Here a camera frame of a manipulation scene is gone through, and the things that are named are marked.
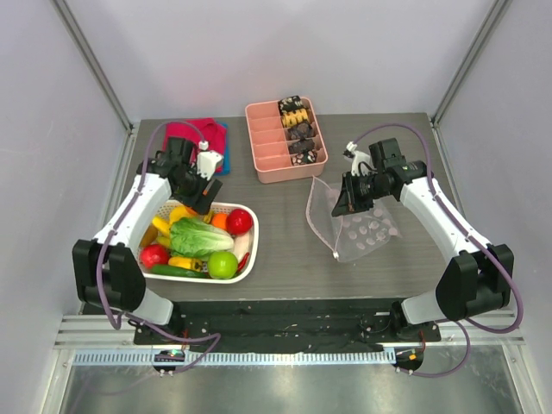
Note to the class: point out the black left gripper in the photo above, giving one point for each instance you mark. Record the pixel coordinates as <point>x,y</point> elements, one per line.
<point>200,203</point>

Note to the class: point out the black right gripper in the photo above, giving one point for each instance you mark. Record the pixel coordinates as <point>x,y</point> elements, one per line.
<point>353,195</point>

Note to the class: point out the clear zip top bag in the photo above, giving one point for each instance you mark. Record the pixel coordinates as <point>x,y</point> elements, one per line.
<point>347,237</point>

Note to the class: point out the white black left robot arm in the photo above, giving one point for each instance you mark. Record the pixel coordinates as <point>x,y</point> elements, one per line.
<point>106,270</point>

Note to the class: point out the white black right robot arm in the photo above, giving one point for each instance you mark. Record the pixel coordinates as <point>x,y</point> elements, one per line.
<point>478,274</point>

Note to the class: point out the small orange toy fruit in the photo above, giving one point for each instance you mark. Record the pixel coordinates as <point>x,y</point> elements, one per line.
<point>219,220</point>

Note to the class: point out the blue folded cloth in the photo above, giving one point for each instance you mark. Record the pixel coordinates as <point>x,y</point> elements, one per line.
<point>221,142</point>

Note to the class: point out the yellow toy bell pepper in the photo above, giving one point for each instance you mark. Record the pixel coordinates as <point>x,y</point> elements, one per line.
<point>177,214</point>

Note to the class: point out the red toy apple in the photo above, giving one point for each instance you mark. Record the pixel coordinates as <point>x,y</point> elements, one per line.
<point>239,222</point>

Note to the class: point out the green toy lettuce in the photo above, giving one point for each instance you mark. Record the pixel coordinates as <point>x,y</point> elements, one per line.
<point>190,237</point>

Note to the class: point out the black pink dotted sock roll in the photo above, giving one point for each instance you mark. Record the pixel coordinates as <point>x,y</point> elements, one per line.
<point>304,158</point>

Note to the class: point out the yellow toy banana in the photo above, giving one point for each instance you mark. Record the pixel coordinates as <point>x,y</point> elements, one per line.
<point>162,225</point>

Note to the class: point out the white toy radish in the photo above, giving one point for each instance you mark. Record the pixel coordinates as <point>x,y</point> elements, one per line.
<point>241,245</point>

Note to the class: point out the black brown sock roll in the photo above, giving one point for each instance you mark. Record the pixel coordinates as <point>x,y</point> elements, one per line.
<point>302,146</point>

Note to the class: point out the magenta folded cloth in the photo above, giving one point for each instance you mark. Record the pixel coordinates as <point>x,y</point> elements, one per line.
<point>178,130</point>

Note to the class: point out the green toy apple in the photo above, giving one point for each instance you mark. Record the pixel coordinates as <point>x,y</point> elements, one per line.
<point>222,265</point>

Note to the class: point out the dark brown sock roll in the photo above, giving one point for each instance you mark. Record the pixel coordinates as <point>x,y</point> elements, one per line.
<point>301,131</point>

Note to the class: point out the red toy chili pepper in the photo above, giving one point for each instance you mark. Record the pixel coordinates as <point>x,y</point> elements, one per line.
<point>243,262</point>

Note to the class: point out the red toy tomato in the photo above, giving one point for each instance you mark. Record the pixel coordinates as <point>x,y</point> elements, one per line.
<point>154,255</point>

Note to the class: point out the pink divided organizer tray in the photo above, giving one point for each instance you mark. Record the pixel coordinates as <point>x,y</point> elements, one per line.
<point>269,143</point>

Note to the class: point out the green toy cucumber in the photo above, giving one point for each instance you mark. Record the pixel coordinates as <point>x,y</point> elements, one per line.
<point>167,270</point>

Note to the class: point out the yellow black sock roll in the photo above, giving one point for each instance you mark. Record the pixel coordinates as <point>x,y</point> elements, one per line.
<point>294,117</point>

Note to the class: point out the black patterned sock roll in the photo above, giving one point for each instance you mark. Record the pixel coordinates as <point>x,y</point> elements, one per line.
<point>290,104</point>

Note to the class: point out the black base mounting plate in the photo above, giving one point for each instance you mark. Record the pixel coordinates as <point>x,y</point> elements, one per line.
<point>318,326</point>

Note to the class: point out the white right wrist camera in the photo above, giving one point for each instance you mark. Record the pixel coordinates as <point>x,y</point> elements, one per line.
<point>361,164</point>

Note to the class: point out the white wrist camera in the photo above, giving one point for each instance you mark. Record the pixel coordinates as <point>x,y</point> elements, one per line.
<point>361,164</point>
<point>207,160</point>

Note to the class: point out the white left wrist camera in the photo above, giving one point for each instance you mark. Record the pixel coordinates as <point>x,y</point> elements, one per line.
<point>207,160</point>

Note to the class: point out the perforated metal cable tray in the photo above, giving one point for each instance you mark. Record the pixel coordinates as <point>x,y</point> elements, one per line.
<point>169,357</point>

